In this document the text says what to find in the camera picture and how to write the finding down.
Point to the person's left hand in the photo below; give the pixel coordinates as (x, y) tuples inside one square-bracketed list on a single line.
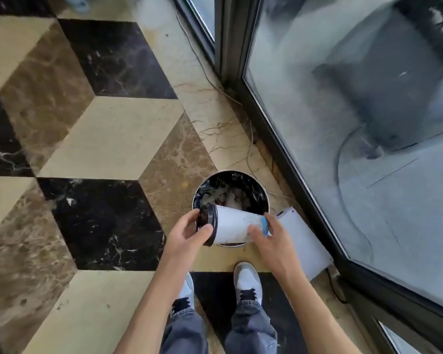
[(179, 241)]

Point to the person's right hand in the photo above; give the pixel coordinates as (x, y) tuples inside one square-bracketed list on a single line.
[(277, 250)]

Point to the person's left thumb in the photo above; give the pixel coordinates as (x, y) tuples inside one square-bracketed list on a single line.
[(202, 235)]

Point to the person's right thumb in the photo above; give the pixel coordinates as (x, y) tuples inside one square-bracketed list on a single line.
[(256, 236)]

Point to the black plastic cup lid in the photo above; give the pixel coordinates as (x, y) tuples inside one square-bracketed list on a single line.
[(208, 217)]

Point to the white paper cup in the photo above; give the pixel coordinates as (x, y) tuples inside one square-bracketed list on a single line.
[(232, 224)]

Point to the person's left forearm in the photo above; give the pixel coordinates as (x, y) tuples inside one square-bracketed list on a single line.
[(155, 309)]

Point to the person's right forearm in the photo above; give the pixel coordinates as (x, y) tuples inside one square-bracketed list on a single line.
[(313, 313)]

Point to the round metal trash bin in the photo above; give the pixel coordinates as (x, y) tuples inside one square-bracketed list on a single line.
[(260, 191)]

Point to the person's right grey sneaker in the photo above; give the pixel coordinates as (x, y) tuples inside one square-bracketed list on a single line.
[(248, 282)]

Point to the person's grey sneaker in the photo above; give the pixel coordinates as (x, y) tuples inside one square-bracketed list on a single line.
[(248, 282), (186, 291)]

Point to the white crumpled trash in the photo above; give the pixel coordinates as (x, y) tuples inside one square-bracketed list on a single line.
[(230, 198)]

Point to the black trash bag liner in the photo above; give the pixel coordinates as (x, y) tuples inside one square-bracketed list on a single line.
[(240, 184)]

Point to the person's left grey sneaker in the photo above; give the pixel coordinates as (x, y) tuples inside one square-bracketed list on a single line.
[(186, 291)]

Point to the person's right jeans leg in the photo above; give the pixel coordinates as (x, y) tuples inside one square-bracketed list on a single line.
[(251, 328)]

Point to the person's jeans leg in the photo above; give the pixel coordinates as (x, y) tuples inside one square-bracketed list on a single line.
[(186, 333), (251, 328)]

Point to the person's left jeans leg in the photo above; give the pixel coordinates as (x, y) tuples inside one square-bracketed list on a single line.
[(186, 333)]

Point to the large glass window pane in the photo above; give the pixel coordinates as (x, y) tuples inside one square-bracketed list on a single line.
[(302, 106)]

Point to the dark grey outdoor unit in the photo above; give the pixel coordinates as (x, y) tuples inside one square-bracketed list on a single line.
[(391, 81)]

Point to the dark metal window frame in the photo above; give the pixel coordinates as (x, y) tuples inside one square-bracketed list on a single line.
[(230, 51)]

